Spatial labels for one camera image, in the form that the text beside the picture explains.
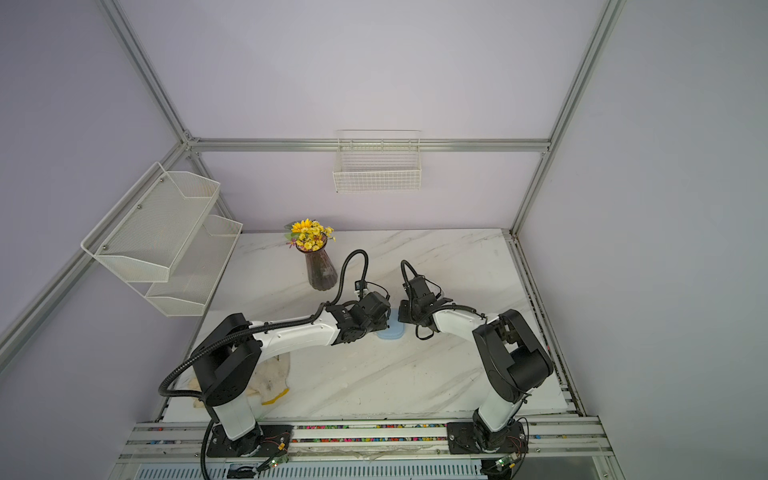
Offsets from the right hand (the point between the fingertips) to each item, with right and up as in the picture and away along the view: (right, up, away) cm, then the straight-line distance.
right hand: (408, 314), depth 96 cm
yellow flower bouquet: (-30, +26, -10) cm, 40 cm away
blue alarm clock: (-4, -3, -7) cm, 9 cm away
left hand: (-9, 0, -6) cm, 11 cm away
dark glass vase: (-29, +14, +1) cm, 32 cm away
